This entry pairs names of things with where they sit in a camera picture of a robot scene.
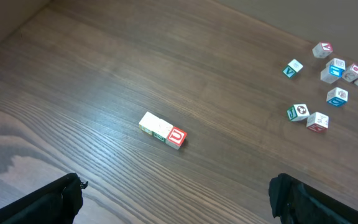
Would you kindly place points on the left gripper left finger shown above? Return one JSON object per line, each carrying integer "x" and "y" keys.
{"x": 56, "y": 203}

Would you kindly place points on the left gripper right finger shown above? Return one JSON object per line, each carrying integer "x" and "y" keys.
{"x": 295, "y": 202}

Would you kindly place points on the blue letter P block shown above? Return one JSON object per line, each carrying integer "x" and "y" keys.
{"x": 149, "y": 123}

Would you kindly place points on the red letter M block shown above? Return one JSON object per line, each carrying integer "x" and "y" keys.
{"x": 162, "y": 130}

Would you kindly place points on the red sided picture block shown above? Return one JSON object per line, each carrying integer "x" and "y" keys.
{"x": 175, "y": 138}

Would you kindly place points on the red sided block bottom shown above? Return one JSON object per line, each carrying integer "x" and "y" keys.
{"x": 317, "y": 122}

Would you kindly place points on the brown picture block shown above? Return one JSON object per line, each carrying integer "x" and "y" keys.
{"x": 298, "y": 112}

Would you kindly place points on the orange picture blue block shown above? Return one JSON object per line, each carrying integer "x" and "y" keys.
{"x": 337, "y": 97}

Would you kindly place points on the green sided block left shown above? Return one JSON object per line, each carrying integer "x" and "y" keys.
{"x": 292, "y": 68}

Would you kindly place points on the red number nine block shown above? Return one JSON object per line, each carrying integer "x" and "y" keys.
{"x": 350, "y": 74}

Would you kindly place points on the tan picture block top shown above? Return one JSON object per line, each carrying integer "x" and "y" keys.
{"x": 339, "y": 63}

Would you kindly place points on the red letter block top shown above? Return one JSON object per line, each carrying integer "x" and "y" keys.
{"x": 322, "y": 50}

